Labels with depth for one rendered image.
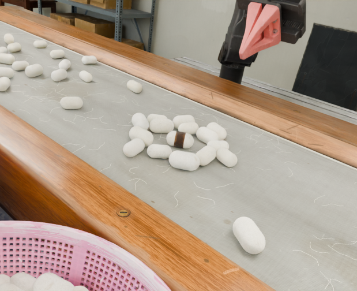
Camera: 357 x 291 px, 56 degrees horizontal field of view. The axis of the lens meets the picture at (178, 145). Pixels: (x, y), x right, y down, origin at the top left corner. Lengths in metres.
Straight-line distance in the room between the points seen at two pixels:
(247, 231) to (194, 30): 2.67
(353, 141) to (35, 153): 0.43
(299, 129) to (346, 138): 0.07
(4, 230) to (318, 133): 0.44
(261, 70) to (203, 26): 0.60
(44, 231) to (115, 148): 0.19
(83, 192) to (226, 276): 0.15
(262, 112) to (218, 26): 2.24
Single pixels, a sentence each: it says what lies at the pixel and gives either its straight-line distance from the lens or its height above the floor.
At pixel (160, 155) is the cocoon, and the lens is 0.42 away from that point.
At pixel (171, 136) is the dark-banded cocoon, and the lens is 0.45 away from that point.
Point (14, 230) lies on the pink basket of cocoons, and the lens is 0.29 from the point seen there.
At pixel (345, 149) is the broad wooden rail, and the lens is 0.55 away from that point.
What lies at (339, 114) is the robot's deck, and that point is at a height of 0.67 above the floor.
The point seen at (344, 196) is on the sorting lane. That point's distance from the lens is 0.46.
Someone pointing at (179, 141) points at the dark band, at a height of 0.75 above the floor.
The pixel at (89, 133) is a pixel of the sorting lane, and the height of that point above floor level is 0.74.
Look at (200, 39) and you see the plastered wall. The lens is 2.88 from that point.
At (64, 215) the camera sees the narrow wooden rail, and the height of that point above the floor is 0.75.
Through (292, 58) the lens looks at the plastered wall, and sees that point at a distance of 2.55.
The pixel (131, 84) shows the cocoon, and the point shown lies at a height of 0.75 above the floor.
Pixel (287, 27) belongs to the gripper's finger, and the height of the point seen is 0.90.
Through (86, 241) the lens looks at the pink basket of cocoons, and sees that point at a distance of 0.27.
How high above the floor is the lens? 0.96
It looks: 28 degrees down
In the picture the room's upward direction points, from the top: 9 degrees clockwise
